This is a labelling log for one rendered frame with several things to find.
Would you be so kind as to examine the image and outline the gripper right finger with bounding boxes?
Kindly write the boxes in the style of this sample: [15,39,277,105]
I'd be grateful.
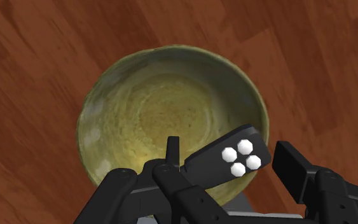
[272,141,358,224]

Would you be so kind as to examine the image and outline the green ceramic bowl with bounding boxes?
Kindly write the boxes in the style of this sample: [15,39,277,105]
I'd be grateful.
[76,45,270,208]

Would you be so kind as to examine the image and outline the black remote control white buttons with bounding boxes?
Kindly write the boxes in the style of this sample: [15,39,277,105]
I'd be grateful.
[180,123,272,191]

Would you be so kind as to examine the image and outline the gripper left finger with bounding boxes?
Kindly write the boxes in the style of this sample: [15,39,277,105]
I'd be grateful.
[73,136,239,224]

